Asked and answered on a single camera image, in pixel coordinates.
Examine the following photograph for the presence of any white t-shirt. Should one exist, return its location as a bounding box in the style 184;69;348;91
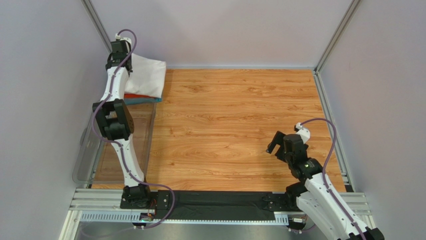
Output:
124;53;167;99

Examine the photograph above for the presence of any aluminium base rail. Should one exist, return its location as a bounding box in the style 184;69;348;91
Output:
60;188;384;240

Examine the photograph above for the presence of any aluminium frame post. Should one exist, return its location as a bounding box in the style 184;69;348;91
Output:
314;0;362;75
81;0;112;55

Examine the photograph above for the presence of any right aluminium frame post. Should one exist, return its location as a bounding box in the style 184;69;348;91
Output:
314;0;362;75

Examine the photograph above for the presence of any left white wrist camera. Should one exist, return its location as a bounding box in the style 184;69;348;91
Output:
115;33;132;48

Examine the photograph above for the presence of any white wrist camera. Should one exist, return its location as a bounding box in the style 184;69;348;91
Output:
115;33;132;48
294;122;311;144

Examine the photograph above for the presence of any black base mat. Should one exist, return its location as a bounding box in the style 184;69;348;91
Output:
119;189;300;221

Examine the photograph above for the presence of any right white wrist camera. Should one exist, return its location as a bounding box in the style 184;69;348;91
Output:
294;122;311;144

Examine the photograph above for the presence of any teal folded t-shirt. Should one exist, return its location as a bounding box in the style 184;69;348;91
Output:
124;97;163;105

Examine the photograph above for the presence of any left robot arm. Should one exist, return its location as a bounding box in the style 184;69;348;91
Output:
91;36;153;209

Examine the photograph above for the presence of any left aluminium frame post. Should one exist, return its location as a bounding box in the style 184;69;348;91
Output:
81;0;112;55

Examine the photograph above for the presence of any orange folded t-shirt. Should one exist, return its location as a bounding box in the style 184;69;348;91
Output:
124;93;156;99

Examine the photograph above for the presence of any clear plastic bin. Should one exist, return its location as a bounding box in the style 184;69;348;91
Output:
72;102;157;189

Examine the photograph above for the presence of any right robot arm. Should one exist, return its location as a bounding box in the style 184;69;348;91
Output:
266;128;385;240

